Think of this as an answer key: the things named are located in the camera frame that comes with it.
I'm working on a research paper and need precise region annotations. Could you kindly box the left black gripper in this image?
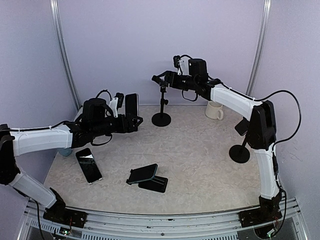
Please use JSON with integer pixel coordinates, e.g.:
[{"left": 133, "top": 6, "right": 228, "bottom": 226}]
[{"left": 91, "top": 112, "right": 142, "bottom": 137}]

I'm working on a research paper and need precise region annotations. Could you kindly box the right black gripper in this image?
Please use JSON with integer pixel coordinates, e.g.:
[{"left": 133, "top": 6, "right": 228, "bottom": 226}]
[{"left": 157, "top": 69, "right": 198, "bottom": 90}]

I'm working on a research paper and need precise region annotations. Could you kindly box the silver edged black smartphone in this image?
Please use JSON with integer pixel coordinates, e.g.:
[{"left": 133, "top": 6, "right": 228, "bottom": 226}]
[{"left": 124, "top": 93, "right": 139, "bottom": 116}]

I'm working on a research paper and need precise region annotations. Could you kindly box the black round-base phone stand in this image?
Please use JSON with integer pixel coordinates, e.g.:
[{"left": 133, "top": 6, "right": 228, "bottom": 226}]
[{"left": 151, "top": 86, "right": 171, "bottom": 127}]

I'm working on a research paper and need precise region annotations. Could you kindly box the purple edged black smartphone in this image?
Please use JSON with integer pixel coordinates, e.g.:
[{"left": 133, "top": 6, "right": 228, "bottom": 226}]
[{"left": 234, "top": 117, "right": 250, "bottom": 136}]

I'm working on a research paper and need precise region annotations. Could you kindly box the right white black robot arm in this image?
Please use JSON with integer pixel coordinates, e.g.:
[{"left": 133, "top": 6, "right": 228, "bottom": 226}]
[{"left": 152, "top": 58, "right": 280, "bottom": 200}]

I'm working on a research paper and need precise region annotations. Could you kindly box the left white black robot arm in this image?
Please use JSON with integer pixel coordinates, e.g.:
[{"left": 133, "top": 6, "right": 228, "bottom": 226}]
[{"left": 0, "top": 93, "right": 143, "bottom": 223}]

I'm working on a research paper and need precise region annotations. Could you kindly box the black smartphone on white stand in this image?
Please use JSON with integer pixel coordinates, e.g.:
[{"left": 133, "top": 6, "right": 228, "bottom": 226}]
[{"left": 75, "top": 148, "right": 103, "bottom": 184}]

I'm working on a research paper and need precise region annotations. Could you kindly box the black folding phone stand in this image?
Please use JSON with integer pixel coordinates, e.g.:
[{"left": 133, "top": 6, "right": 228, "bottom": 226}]
[{"left": 138, "top": 176, "right": 168, "bottom": 193}]

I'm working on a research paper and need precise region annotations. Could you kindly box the white ceramic mug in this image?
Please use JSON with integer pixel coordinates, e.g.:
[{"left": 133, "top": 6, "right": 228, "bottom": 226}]
[{"left": 205, "top": 101, "right": 224, "bottom": 120}]

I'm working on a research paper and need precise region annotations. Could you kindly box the light blue small object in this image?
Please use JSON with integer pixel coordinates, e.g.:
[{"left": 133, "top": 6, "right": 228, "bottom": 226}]
[{"left": 58, "top": 148, "right": 73, "bottom": 157}]

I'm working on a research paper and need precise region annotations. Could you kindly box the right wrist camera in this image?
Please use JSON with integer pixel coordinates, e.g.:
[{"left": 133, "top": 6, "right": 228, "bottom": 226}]
[{"left": 173, "top": 55, "right": 187, "bottom": 75}]

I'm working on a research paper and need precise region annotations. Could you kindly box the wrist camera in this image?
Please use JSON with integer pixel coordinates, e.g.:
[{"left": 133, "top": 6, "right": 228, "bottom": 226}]
[
  {"left": 109, "top": 92, "right": 125, "bottom": 118},
  {"left": 173, "top": 55, "right": 187, "bottom": 75}
]

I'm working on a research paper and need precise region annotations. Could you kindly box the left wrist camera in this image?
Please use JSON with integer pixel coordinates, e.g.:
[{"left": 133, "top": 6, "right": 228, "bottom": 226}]
[{"left": 109, "top": 92, "right": 125, "bottom": 118}]

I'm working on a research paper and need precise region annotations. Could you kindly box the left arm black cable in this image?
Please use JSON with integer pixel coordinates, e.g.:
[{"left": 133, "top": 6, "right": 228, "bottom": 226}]
[{"left": 94, "top": 89, "right": 113, "bottom": 103}]

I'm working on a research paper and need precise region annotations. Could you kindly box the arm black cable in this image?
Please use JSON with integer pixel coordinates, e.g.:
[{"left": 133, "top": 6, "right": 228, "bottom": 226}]
[
  {"left": 94, "top": 89, "right": 113, "bottom": 103},
  {"left": 259, "top": 90, "right": 301, "bottom": 151}
]

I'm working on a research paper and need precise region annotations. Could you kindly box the right aluminium corner post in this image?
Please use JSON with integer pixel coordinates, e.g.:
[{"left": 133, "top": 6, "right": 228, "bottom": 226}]
[{"left": 246, "top": 0, "right": 272, "bottom": 96}]

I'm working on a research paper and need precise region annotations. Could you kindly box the aluminium corner post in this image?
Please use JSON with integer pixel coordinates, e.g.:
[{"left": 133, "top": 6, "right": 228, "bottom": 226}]
[
  {"left": 50, "top": 0, "right": 82, "bottom": 110},
  {"left": 246, "top": 0, "right": 272, "bottom": 96}
]

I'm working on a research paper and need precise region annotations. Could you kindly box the aluminium front rail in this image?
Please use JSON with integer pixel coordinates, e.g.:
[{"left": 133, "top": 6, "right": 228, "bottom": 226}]
[{"left": 22, "top": 199, "right": 308, "bottom": 240}]

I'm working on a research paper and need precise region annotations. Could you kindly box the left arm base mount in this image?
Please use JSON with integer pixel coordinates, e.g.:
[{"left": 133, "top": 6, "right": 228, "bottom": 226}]
[{"left": 43, "top": 206, "right": 87, "bottom": 229}]

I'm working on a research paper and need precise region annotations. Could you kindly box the left aluminium corner post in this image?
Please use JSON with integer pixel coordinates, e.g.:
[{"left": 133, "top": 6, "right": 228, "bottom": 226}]
[{"left": 50, "top": 0, "right": 82, "bottom": 110}]

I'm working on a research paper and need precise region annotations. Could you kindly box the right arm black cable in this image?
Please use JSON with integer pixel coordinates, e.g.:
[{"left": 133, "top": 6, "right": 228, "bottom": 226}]
[{"left": 259, "top": 90, "right": 301, "bottom": 151}]

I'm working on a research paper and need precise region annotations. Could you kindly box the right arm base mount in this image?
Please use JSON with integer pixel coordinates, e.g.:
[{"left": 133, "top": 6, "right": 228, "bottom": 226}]
[{"left": 238, "top": 192, "right": 283, "bottom": 228}]

